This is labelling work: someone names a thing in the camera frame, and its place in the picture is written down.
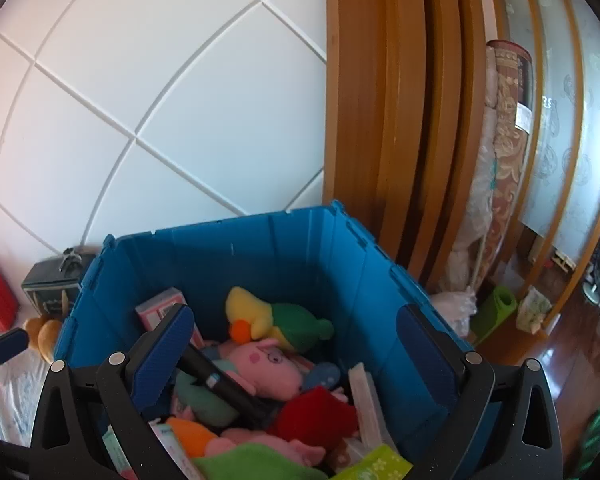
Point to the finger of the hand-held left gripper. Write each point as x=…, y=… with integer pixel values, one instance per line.
x=5, y=347

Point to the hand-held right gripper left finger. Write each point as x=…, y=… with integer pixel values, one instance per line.
x=160, y=355

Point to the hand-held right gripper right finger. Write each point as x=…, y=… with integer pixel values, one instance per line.
x=425, y=360

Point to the pink pig plush toy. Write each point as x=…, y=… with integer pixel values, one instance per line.
x=265, y=365

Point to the blue plastic crate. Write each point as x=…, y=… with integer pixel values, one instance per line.
x=290, y=250

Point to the brown plush toy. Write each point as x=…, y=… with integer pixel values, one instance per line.
x=42, y=335

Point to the pink white box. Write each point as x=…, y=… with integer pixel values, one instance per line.
x=155, y=310

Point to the white plastic bag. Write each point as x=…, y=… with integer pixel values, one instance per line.
x=455, y=305

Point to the clear plastic packet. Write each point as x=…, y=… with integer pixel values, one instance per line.
x=370, y=410

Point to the black gift box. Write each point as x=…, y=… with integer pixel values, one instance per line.
x=50, y=287

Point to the orange plush piece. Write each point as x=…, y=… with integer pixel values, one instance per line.
x=192, y=432

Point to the green rolled mat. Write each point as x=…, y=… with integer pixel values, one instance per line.
x=495, y=310

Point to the metal clip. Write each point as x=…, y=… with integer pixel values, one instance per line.
x=70, y=257

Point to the green tissue packet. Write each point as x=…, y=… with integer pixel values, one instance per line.
x=375, y=465

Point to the patterned paper bag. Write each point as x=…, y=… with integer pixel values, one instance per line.
x=532, y=310

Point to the red plush toy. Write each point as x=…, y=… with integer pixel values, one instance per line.
x=315, y=412

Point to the yellow green plush toy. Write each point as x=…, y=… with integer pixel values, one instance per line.
x=280, y=322

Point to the bright green plush toy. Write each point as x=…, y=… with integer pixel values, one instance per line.
x=250, y=466

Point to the rolled patterned carpet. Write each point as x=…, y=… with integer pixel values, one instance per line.
x=505, y=135

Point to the frosted glass door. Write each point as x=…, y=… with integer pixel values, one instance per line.
x=555, y=135

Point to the wooden arch frame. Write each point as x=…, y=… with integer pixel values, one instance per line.
x=370, y=110

